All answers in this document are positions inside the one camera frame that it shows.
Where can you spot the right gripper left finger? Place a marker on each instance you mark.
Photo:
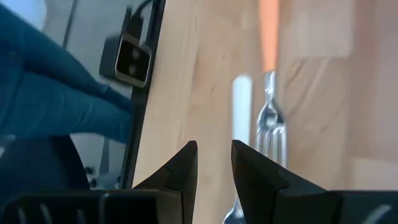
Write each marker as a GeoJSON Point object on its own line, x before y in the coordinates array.
{"type": "Point", "coordinates": [174, 199]}

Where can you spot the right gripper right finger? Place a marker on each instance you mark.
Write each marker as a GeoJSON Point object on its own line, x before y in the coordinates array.
{"type": "Point", "coordinates": [264, 193]}

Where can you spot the person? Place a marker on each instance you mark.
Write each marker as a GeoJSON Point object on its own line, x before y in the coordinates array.
{"type": "Point", "coordinates": [46, 93]}

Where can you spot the black table frame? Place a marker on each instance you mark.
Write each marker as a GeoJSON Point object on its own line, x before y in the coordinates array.
{"type": "Point", "coordinates": [140, 124]}

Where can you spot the black table-level camera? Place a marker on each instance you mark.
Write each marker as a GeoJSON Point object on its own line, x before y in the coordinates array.
{"type": "Point", "coordinates": [132, 60]}

